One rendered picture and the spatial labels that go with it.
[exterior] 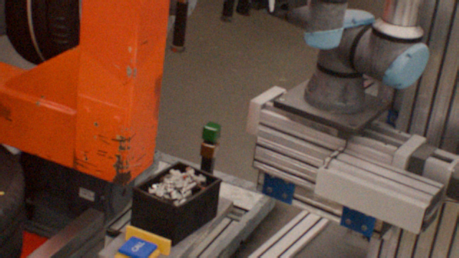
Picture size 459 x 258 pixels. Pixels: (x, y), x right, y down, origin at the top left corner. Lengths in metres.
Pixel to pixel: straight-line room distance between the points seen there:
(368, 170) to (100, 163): 0.69
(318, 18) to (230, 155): 1.91
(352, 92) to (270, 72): 2.40
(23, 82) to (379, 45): 0.94
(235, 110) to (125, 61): 1.92
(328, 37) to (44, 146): 0.92
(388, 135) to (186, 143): 1.61
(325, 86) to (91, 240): 0.76
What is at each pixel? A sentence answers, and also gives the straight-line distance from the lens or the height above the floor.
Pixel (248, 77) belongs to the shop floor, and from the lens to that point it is 4.48.
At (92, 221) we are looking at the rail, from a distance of 2.45.
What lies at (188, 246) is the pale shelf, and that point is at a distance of 2.27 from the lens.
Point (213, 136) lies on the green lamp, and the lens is 2.39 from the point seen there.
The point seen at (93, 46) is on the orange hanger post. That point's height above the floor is 0.88.
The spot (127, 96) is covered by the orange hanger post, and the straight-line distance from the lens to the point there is 2.25.
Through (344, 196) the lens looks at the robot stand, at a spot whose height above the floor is 0.68.
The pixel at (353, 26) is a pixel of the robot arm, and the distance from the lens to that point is 2.14.
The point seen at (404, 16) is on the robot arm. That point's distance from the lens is 2.06.
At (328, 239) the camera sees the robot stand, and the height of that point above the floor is 0.21.
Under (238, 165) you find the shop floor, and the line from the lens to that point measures 3.64.
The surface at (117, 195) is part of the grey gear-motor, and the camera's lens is 2.70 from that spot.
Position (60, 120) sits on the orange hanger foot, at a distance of 2.38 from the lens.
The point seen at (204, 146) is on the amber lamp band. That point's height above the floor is 0.60.
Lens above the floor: 1.70
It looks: 26 degrees down
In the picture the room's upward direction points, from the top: 8 degrees clockwise
